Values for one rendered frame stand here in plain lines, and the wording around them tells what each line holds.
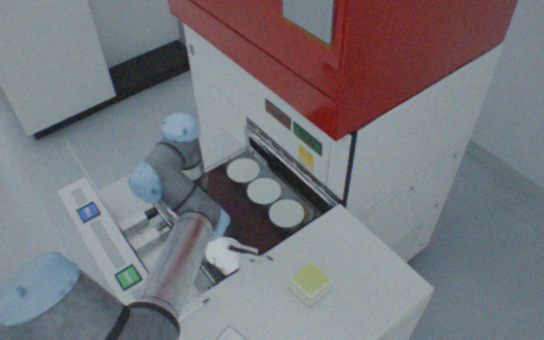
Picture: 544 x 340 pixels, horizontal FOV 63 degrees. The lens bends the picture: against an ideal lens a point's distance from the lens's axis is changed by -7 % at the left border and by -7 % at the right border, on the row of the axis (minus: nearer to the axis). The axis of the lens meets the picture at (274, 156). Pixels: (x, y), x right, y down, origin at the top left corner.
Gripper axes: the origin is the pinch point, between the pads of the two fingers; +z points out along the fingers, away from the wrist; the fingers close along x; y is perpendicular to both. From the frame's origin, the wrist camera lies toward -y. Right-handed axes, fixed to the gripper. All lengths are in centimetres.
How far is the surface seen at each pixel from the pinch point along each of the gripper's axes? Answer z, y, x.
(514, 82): 41, 101, -154
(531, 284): 99, 17, -146
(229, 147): 18, 46, -8
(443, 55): -32, 25, -67
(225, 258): 9.3, -4.1, -5.7
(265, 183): 9.5, 21.6, -18.9
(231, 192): 9.5, 18.9, -8.4
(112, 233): 3.4, 3.0, 24.6
